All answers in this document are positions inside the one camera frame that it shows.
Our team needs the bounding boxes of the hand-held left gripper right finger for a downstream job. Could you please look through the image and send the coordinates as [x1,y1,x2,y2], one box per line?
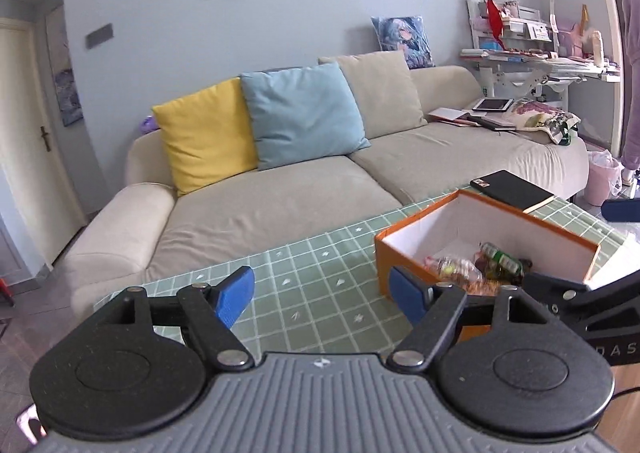
[386,267,551,369]

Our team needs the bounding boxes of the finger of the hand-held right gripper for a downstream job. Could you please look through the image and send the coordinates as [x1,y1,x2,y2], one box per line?
[522,272,601,318]
[601,200,640,223]

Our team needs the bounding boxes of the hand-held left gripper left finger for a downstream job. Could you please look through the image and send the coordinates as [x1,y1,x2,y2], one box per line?
[92,265,256,370]

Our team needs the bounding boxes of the orange cardboard box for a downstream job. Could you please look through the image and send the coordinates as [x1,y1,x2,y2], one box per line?
[374,188,601,341]

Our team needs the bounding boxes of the pink trash bin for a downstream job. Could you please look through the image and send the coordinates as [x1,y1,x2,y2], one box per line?
[585,150,623,206]

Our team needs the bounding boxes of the clear dark red snack packet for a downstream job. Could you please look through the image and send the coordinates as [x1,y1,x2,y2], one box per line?
[425,255,483,284]

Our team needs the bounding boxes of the green wrapped sausage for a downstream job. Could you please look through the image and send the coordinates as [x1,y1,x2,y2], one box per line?
[479,242,523,276]

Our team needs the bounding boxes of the green checked tablecloth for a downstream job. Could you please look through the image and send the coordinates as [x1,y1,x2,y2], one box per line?
[92,190,640,354]

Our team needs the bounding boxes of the beige sofa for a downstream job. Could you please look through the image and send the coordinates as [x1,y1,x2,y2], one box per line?
[62,52,590,319]

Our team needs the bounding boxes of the black notebook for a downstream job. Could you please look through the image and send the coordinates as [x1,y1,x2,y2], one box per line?
[470,170,555,214]

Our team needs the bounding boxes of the floral cushion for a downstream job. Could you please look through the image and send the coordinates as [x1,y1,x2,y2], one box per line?
[507,98,582,148]

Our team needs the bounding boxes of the stack of books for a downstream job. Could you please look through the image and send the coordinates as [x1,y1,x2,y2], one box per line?
[467,113,516,131]

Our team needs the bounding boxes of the yellow pillow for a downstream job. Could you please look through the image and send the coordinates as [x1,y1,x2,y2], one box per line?
[151,77,260,198]

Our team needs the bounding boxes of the white study desk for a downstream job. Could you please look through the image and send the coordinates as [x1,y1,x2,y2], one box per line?
[460,0,626,134]

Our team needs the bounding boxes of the white tablet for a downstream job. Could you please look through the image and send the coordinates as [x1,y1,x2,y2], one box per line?
[471,97,515,113]

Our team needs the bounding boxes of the pink notebook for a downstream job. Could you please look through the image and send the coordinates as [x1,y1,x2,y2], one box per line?
[427,107,473,126]

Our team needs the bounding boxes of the light blue pillow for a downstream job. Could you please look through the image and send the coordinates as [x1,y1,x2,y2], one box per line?
[239,62,372,171]

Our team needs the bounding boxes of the beige pillow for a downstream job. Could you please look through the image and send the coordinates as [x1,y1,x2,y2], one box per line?
[318,50,428,140]

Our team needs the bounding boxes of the red hanging ornament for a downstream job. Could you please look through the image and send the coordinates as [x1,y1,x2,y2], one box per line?
[486,0,506,50]

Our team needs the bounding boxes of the smartphone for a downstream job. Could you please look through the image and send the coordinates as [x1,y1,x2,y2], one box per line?
[15,405,48,439]

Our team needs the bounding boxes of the cream door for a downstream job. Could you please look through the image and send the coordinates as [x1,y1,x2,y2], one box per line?
[0,18,88,286]

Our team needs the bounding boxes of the printed figure pillow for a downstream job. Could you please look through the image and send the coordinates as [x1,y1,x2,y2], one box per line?
[371,16,436,70]

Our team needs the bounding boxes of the blue wall poster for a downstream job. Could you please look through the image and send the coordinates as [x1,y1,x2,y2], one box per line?
[46,6,83,128]

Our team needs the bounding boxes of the grey switch panel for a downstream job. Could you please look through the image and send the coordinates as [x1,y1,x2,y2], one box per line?
[85,23,115,50]

